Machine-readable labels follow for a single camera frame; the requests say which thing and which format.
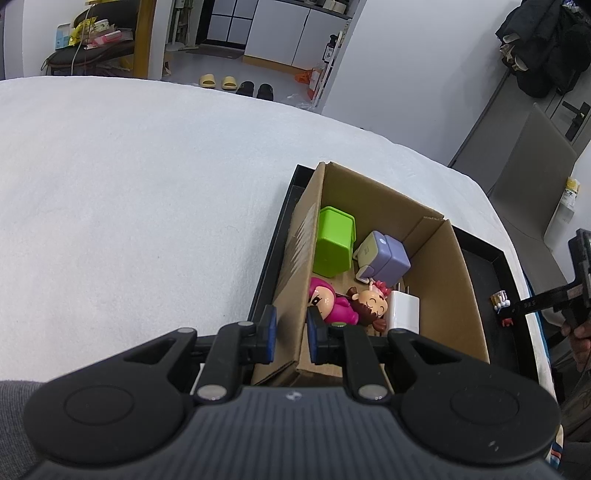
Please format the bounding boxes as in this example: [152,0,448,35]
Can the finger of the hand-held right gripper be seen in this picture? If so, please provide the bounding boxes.
[518,285,577,320]

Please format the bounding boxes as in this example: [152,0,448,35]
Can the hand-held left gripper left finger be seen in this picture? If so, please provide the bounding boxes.
[121,305,279,404]

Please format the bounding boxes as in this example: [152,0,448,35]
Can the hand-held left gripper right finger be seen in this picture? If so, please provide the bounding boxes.
[305,306,448,404]

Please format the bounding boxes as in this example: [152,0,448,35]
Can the pink hooded figurine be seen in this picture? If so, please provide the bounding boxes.
[308,276,360,325]

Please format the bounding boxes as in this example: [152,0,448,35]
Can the brown-haired doll figurine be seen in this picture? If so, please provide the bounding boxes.
[346,280,391,332]

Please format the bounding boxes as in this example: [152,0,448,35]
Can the black tray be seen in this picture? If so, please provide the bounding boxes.
[246,164,539,387]

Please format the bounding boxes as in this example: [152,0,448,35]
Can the white charger plug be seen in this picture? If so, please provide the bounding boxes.
[385,287,421,334]

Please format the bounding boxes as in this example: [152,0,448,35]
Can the green toy bin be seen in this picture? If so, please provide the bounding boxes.
[313,206,358,278]

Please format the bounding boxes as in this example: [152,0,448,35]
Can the purple and cream box toy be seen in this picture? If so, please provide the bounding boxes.
[353,229,412,288]

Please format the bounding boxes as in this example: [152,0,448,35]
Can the brown cardboard box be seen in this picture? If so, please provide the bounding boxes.
[252,161,491,387]

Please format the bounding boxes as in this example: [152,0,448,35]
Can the person's right hand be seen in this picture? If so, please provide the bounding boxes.
[560,315,591,371]

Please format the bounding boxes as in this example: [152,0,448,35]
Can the yellow-capped white bottle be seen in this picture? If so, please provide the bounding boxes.
[559,177,581,209]

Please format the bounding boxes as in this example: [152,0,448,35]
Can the grey chair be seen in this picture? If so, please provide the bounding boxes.
[488,102,579,283]

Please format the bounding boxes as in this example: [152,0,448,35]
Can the grey door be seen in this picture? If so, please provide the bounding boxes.
[447,69,591,195]

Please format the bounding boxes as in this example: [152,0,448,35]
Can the dark hanging coats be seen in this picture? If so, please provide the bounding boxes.
[495,0,591,99]

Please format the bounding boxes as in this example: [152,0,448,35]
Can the person's grey clothing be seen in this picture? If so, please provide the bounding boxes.
[0,380,49,480]

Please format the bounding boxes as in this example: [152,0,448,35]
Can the white cabinet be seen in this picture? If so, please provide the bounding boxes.
[243,4,352,73]

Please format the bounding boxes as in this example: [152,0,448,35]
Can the black-framed glass door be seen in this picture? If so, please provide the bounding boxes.
[202,0,260,48]

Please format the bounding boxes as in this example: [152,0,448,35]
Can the black chair with clutter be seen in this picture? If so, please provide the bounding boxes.
[43,14,140,78]

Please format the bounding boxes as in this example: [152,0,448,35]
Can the black door handle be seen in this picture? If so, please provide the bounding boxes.
[560,100,591,142]

